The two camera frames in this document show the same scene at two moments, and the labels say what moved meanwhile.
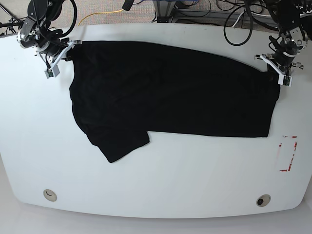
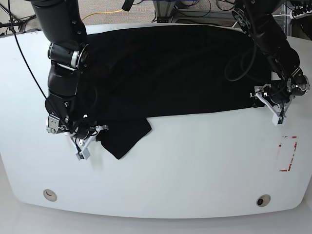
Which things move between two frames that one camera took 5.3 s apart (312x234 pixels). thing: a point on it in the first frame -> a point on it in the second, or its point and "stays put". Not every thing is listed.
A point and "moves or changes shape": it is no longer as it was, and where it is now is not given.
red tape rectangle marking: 296,144 stays put
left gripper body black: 50,43 -> 84,129
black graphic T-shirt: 123,90 moves or changes shape
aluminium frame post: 164,9 stays put
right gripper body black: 286,53 -> 280,93
